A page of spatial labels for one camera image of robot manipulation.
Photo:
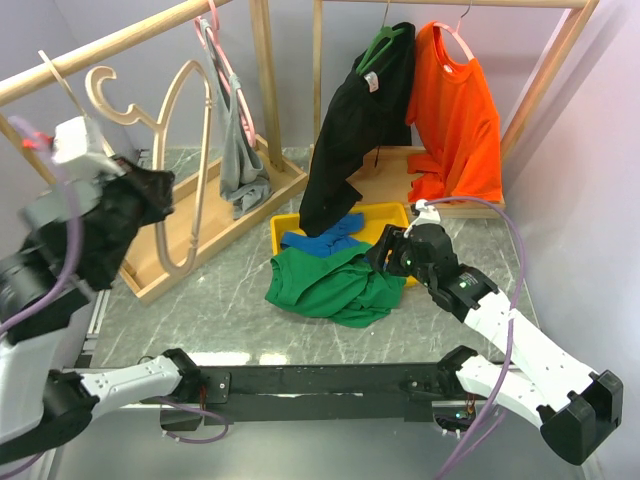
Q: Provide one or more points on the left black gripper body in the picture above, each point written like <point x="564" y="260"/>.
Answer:
<point x="134" y="201"/>

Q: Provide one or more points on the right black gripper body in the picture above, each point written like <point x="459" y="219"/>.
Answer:
<point x="401" y="261"/>

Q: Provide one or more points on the green tank top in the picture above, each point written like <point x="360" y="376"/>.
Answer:
<point x="342" y="287"/>

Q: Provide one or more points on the wooden hanger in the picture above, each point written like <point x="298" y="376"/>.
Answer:
<point x="62" y="82"/>
<point x="159" y="126"/>

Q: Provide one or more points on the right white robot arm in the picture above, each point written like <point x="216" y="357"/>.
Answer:
<point x="574" y="407"/>

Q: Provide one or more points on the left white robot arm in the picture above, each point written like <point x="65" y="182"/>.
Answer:
<point x="79" y="236"/>

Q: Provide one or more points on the grey tank top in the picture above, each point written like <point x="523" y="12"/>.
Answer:
<point x="244" y="180"/>

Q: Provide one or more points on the pink hanger left rack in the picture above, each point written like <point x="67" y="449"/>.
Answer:
<point x="208" y="35"/>

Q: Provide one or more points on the pink hanger rack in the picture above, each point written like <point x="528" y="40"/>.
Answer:
<point x="208" y="35"/>
<point x="455" y="32"/>

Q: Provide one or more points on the green hanger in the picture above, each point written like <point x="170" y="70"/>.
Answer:
<point x="380" y="43"/>

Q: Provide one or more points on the pink hanger right rack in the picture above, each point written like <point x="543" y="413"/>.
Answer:
<point x="455" y="32"/>

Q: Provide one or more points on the blue garment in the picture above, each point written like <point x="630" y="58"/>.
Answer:
<point x="353" y="230"/>

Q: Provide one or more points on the left wooden clothes rack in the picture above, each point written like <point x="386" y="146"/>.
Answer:
<point x="142" y="271"/>

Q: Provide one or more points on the wooden clothes rack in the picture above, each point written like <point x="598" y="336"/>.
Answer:
<point x="384" y="177"/>
<point x="142" y="271"/>

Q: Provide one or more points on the right wooden clothes rack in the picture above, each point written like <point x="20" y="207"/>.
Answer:
<point x="384" y="177"/>

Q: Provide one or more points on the orange t-shirt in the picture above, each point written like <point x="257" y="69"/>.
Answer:
<point x="453" y="112"/>

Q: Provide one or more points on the black t-shirt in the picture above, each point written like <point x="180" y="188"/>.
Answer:
<point x="366" y="112"/>

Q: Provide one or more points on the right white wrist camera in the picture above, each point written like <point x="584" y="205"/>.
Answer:
<point x="424" y="213"/>

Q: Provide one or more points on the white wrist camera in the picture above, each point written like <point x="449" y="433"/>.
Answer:
<point x="424" y="213"/>
<point x="75" y="149"/>

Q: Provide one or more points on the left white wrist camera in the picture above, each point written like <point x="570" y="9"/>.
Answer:
<point x="75" y="149"/>

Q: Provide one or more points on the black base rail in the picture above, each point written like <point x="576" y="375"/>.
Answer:
<point x="253" y="393"/>

